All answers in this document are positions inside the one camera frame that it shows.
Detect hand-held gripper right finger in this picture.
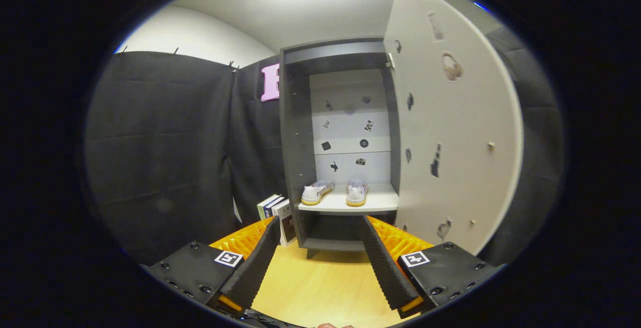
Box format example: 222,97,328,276
359,215,506,320

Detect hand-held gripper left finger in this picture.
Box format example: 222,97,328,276
144,216,282,318

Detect white canvas shoe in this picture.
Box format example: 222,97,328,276
300,180,336,206
346,180,370,207

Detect blue spine book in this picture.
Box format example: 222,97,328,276
264,196,285,219

